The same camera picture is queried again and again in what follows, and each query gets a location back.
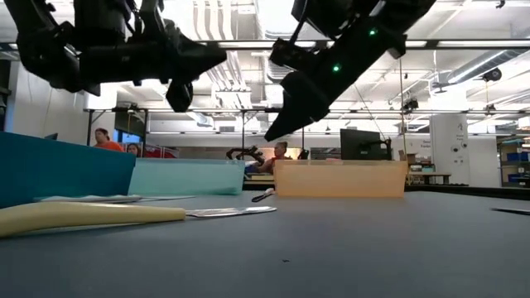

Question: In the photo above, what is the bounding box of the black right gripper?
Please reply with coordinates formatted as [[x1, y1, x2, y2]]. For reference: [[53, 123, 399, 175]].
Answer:
[[263, 24, 407, 142]]

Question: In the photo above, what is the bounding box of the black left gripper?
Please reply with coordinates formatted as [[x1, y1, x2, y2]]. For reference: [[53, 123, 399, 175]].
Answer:
[[80, 20, 228, 113]]

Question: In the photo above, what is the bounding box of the orange translucent plastic bin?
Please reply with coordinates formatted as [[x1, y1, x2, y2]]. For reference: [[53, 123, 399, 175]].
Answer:
[[272, 159, 409, 199]]

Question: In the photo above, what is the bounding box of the teal translucent plastic bin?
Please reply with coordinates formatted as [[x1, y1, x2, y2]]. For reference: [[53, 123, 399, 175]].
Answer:
[[128, 158, 246, 197]]

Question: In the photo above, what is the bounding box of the blue screen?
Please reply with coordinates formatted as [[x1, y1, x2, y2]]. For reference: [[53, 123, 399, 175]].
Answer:
[[113, 128, 144, 145]]

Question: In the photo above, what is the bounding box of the wooden desk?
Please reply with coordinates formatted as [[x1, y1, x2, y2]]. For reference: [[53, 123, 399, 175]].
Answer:
[[407, 171, 453, 186]]

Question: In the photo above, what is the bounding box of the white column with signs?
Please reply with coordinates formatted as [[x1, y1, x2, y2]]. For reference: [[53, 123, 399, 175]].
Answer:
[[429, 89, 472, 188]]

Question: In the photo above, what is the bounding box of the dark blue plastic bin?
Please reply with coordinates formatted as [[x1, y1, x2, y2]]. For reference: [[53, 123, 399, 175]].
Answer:
[[0, 131, 137, 209]]

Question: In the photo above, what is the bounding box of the black ceiling speaker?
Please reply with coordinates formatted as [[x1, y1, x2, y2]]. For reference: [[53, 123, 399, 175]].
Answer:
[[482, 66, 504, 83]]

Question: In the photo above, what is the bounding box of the storage shelf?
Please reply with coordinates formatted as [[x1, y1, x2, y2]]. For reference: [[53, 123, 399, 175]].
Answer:
[[498, 136, 530, 190]]

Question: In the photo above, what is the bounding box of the silver ventilation duct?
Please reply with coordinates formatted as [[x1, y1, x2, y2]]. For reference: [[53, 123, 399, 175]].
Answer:
[[446, 49, 517, 85], [253, 0, 312, 130]]

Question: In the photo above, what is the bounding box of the black workstation frame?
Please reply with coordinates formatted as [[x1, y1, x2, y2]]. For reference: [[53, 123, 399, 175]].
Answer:
[[84, 106, 530, 162]]

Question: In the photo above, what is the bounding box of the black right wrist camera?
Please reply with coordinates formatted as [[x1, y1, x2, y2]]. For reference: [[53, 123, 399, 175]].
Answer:
[[291, 0, 376, 41]]

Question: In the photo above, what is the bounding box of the black overhead rail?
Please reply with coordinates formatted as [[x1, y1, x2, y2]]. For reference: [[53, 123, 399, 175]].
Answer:
[[198, 40, 530, 52]]

